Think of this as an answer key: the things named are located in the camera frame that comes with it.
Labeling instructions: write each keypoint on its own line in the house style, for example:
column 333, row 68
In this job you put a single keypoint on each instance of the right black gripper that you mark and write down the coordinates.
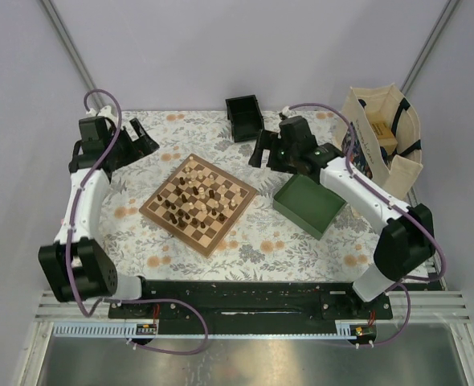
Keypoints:
column 265, row 141

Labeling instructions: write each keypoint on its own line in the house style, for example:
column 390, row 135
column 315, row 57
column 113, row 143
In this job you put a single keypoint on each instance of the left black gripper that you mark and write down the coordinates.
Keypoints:
column 146, row 144

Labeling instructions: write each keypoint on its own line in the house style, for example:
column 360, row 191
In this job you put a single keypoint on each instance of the green metal tray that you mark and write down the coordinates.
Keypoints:
column 308, row 205

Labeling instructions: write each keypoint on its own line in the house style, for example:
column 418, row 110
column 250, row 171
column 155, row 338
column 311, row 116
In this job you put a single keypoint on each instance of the wooden chess board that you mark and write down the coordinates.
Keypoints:
column 199, row 204

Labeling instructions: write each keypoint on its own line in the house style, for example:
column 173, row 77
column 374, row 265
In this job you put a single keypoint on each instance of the cream canvas tote bag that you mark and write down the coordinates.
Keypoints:
column 399, row 172

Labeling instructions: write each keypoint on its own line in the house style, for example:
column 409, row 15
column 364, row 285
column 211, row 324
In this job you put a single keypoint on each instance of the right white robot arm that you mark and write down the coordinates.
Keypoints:
column 406, row 236

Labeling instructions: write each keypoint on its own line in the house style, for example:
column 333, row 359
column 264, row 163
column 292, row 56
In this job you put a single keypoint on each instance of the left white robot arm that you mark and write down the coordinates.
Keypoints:
column 79, row 236

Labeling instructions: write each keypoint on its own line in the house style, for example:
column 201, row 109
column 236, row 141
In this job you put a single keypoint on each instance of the black plastic bin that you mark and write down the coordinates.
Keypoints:
column 245, row 117

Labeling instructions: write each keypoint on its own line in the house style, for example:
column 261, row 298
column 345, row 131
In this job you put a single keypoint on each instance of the floral table mat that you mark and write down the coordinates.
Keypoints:
column 262, row 246

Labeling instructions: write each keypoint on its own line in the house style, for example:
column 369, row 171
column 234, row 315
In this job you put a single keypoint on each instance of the wooden box in bag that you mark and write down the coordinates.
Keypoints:
column 386, row 139

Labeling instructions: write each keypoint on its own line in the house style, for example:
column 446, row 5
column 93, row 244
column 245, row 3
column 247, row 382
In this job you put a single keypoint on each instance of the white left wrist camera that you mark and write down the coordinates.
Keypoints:
column 107, row 112

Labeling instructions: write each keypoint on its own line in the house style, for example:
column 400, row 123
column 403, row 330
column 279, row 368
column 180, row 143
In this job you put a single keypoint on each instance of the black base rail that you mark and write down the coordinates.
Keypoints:
column 330, row 301

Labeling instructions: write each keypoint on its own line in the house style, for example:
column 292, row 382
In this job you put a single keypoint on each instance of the white slotted cable duct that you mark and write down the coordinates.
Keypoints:
column 226, row 327

